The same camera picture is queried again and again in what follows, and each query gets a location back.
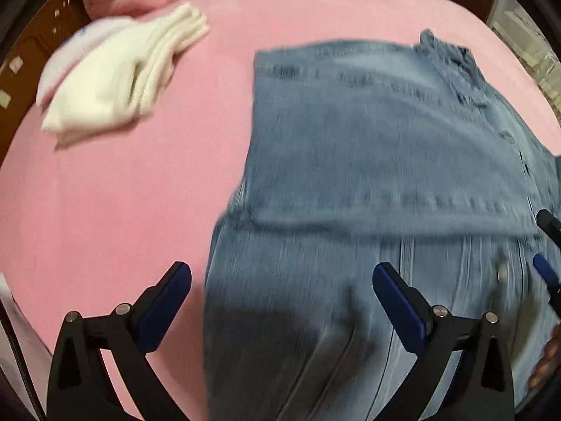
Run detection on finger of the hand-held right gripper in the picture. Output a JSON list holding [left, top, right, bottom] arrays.
[[536, 209, 561, 247], [532, 254, 561, 307]]

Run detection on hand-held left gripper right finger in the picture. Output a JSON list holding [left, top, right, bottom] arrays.
[[372, 262, 516, 421]]

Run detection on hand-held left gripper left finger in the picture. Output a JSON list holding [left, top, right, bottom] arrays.
[[46, 262, 192, 421]]

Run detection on blue denim jeans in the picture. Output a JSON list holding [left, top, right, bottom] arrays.
[[202, 29, 561, 421]]

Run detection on person's right hand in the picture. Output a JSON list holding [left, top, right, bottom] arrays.
[[528, 334, 561, 391]]

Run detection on pink bed blanket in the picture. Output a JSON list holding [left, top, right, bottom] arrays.
[[0, 0, 561, 421]]

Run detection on white shelf unit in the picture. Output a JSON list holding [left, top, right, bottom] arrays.
[[486, 0, 561, 112]]

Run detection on white folded garment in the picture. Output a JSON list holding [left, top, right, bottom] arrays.
[[41, 3, 210, 145]]

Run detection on pale lilac folded garment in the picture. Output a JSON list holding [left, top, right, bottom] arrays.
[[35, 18, 136, 107]]

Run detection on brown wooden headboard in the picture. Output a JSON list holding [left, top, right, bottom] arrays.
[[0, 0, 90, 165]]

